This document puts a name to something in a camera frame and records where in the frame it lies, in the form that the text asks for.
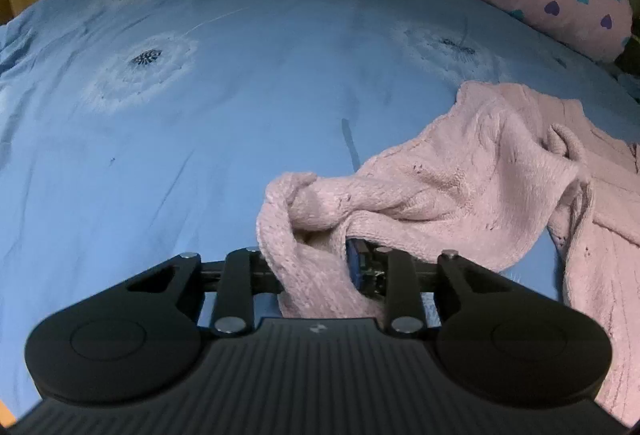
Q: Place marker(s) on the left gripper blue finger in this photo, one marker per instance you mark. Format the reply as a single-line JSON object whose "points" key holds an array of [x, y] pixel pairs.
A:
{"points": [[367, 264]]}

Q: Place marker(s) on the pink knitted cardigan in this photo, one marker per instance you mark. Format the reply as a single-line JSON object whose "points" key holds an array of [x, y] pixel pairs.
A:
{"points": [[505, 165]]}

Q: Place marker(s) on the blue dandelion bed sheet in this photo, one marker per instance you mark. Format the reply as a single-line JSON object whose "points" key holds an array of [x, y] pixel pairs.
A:
{"points": [[134, 130]]}

